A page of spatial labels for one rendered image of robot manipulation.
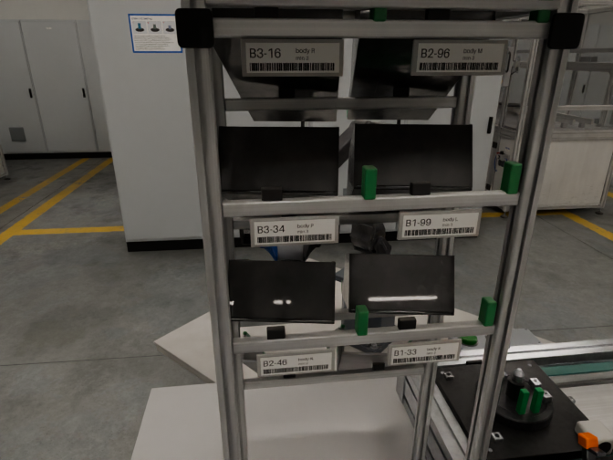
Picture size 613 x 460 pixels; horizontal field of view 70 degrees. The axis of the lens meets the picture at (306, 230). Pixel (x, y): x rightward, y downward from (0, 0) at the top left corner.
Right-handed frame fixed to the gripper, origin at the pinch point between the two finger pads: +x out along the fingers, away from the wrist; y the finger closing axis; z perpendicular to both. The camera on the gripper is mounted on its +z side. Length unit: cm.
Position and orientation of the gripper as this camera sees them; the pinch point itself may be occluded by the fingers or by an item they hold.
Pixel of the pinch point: (290, 246)
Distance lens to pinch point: 78.4
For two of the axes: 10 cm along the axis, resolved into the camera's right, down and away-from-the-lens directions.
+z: 0.2, -7.9, -6.2
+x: 0.4, 6.2, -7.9
